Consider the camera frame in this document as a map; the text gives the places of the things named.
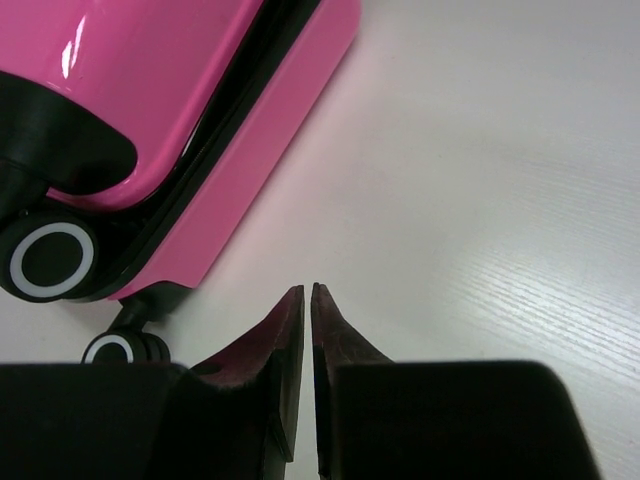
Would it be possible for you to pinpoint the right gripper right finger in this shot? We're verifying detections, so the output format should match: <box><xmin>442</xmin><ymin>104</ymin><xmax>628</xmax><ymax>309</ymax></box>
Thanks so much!
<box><xmin>310</xmin><ymin>283</ymin><xmax>601</xmax><ymax>479</ymax></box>

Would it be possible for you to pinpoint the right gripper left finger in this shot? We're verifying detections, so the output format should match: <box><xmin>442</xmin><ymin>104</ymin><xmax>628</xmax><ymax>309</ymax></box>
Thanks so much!
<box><xmin>1</xmin><ymin>286</ymin><xmax>304</xmax><ymax>479</ymax></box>

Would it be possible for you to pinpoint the pink hard-shell suitcase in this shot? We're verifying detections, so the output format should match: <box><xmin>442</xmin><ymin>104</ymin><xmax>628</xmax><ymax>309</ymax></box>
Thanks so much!
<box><xmin>1</xmin><ymin>0</ymin><xmax>362</xmax><ymax>363</ymax></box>

